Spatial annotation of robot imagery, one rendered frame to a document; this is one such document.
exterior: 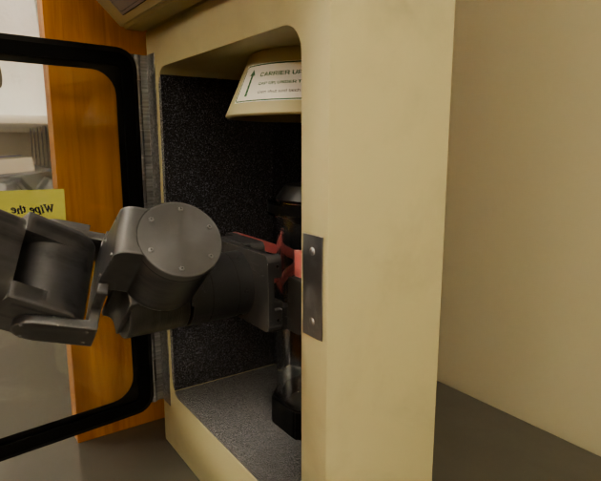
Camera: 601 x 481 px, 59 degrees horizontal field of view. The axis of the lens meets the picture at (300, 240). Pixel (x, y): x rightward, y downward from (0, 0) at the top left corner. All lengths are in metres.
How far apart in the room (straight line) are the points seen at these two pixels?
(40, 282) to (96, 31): 0.34
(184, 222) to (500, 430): 0.52
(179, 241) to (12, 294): 0.11
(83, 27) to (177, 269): 0.38
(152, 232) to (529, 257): 0.53
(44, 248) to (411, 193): 0.26
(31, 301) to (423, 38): 0.31
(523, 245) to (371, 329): 0.42
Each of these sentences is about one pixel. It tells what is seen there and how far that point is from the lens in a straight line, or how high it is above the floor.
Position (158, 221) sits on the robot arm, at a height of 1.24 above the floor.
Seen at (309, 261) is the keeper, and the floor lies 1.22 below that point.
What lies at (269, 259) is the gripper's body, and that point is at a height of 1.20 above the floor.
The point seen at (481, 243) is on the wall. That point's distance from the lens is 0.80.
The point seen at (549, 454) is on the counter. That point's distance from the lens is 0.72.
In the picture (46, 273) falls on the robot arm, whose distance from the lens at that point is 0.41.
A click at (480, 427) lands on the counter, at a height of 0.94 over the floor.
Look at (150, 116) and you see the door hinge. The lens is 0.61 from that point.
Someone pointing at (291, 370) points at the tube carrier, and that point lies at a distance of 0.52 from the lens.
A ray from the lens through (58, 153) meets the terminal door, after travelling 0.57.
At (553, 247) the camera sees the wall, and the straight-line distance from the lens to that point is 0.74.
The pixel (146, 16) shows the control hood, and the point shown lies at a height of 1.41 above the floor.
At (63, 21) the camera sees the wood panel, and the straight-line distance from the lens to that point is 0.66.
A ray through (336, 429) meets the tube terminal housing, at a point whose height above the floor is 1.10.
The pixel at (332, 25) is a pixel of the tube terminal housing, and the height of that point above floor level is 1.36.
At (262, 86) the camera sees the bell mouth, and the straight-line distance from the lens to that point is 0.44.
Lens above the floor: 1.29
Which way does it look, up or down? 10 degrees down
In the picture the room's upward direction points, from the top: straight up
